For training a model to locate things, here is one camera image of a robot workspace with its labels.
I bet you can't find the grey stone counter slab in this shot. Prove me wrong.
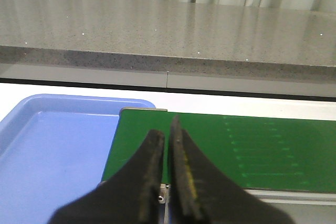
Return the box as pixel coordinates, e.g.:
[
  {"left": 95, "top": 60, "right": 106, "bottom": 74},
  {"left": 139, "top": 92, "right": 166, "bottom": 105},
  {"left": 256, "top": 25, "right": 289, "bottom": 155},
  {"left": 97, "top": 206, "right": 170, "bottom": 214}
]
[{"left": 1, "top": 0, "right": 335, "bottom": 101}]

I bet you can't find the green conveyor belt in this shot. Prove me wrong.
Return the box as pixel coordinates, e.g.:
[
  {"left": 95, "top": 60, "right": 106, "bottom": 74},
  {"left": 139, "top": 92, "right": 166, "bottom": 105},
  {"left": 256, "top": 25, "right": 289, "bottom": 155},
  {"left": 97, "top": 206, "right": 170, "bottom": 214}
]
[{"left": 102, "top": 109, "right": 335, "bottom": 193}]

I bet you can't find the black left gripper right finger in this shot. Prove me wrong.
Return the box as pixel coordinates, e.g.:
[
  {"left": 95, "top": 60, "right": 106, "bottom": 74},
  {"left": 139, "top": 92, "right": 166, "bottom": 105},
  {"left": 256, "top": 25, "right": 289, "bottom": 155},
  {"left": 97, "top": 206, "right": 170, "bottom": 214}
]
[{"left": 169, "top": 116, "right": 294, "bottom": 223}]

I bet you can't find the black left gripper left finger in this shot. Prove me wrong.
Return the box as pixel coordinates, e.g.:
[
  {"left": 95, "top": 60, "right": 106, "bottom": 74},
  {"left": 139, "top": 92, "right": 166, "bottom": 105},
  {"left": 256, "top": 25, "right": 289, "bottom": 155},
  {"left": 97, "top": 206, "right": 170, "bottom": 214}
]
[{"left": 49, "top": 130, "right": 165, "bottom": 223}]

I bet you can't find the blue plastic tray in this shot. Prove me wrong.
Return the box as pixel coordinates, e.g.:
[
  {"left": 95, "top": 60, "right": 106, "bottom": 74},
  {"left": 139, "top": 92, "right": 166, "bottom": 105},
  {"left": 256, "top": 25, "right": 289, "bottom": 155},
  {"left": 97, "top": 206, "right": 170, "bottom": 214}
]
[{"left": 1, "top": 94, "right": 153, "bottom": 223}]

